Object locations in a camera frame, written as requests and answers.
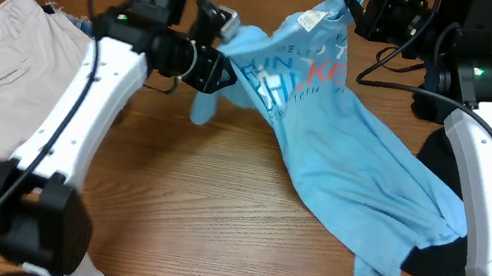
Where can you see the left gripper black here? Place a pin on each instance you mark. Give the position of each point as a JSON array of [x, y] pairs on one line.
[[216, 66]]

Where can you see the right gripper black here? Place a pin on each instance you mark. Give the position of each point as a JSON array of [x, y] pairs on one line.
[[382, 13]]

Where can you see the light blue printed t-shirt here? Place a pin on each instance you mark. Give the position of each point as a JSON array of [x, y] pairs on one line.
[[349, 169]]

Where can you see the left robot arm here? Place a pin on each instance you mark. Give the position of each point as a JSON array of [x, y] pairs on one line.
[[44, 226]]

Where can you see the folded denim shorts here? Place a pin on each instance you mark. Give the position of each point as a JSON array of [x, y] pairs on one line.
[[82, 23]]

